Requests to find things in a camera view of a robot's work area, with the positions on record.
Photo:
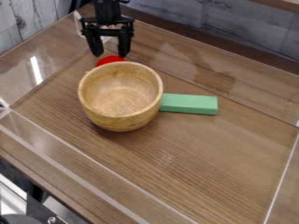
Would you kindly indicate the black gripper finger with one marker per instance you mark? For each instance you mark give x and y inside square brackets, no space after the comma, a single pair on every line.
[124,39]
[95,43]

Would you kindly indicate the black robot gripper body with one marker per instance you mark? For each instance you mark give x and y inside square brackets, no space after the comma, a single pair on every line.
[108,22]

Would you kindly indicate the red toy fruit green stem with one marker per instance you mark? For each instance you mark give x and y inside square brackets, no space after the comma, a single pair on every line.
[108,59]

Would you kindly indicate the light wooden bowl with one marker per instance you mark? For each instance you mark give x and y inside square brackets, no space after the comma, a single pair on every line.
[120,95]

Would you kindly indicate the black metal table frame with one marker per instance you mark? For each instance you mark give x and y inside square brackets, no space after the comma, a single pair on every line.
[25,204]

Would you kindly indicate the clear acrylic tray wall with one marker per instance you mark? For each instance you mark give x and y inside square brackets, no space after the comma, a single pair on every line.
[188,169]

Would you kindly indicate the green rectangular block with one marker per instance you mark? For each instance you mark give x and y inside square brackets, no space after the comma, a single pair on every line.
[191,104]

